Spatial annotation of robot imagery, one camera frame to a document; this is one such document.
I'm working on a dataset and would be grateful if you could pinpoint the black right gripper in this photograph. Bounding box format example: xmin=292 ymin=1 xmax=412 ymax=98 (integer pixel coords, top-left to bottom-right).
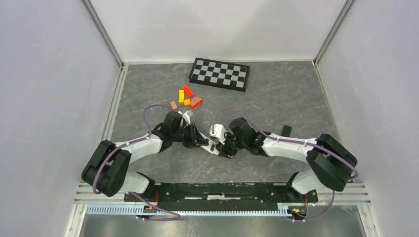
xmin=215 ymin=131 xmax=247 ymax=159

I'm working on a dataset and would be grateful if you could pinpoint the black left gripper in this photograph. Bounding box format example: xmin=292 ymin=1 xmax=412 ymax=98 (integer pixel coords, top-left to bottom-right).
xmin=171 ymin=122 xmax=209 ymax=149

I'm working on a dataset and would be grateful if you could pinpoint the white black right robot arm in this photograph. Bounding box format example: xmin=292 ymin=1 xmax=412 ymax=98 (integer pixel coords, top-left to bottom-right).
xmin=210 ymin=118 xmax=357 ymax=201

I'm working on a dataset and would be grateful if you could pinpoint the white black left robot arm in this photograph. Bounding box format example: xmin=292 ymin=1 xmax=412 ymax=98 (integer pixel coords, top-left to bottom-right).
xmin=81 ymin=111 xmax=214 ymax=201

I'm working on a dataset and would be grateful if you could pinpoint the orange toy block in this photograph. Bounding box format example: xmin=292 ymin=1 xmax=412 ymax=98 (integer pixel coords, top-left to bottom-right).
xmin=190 ymin=96 xmax=202 ymax=109

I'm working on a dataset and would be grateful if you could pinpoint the brown cylinder block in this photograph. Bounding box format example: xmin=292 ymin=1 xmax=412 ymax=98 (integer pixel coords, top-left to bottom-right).
xmin=170 ymin=101 xmax=178 ymax=110

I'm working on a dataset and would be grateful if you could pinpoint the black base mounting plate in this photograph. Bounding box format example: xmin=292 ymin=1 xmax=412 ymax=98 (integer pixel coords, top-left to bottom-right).
xmin=140 ymin=182 xmax=318 ymax=211

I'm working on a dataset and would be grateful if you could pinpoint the yellow toy block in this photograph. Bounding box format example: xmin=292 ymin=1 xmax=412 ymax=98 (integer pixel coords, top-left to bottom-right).
xmin=178 ymin=89 xmax=185 ymax=105

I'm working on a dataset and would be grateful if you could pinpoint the red toy block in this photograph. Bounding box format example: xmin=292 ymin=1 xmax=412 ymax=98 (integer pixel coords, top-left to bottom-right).
xmin=182 ymin=85 xmax=194 ymax=98

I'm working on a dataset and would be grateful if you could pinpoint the black white checkerboard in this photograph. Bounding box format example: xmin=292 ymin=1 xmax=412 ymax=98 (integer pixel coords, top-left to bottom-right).
xmin=188 ymin=58 xmax=250 ymax=92

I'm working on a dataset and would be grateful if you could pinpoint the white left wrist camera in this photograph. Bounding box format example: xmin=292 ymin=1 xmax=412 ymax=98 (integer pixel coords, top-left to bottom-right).
xmin=181 ymin=110 xmax=193 ymax=124

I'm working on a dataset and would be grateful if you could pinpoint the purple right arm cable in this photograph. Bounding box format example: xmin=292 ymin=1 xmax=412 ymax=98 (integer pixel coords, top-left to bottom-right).
xmin=212 ymin=109 xmax=359 ymax=222

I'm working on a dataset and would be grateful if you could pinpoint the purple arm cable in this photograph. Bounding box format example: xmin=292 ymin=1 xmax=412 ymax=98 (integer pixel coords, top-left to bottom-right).
xmin=92 ymin=104 xmax=184 ymax=195
xmin=212 ymin=109 xmax=359 ymax=222

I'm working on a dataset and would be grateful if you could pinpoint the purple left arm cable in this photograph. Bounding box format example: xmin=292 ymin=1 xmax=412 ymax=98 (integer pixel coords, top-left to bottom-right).
xmin=92 ymin=104 xmax=184 ymax=195

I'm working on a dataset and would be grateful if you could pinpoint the grey slotted cable duct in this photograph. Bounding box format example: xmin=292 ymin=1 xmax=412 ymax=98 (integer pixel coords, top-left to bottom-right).
xmin=85 ymin=204 xmax=292 ymax=217

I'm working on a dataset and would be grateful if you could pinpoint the aluminium frame rail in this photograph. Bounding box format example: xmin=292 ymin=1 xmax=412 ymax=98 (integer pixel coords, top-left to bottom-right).
xmin=316 ymin=183 xmax=371 ymax=206

